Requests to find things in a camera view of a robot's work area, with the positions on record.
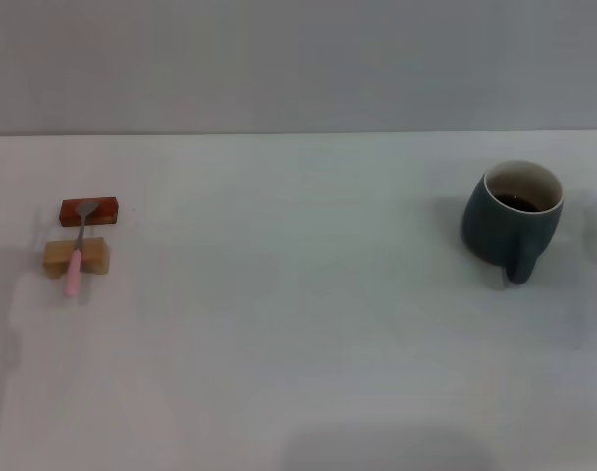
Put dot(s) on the dark grey ceramic mug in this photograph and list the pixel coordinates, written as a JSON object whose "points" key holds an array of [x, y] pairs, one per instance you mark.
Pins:
{"points": [[495, 230]]}

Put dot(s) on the dark coffee liquid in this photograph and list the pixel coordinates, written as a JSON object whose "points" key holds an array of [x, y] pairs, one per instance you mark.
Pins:
{"points": [[522, 202]]}

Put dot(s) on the light wooden spoon rest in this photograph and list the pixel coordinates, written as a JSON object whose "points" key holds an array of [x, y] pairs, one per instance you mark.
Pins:
{"points": [[58, 255]]}

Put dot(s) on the red-brown wooden block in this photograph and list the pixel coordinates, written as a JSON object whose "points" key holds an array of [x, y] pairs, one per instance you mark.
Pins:
{"points": [[107, 211]]}

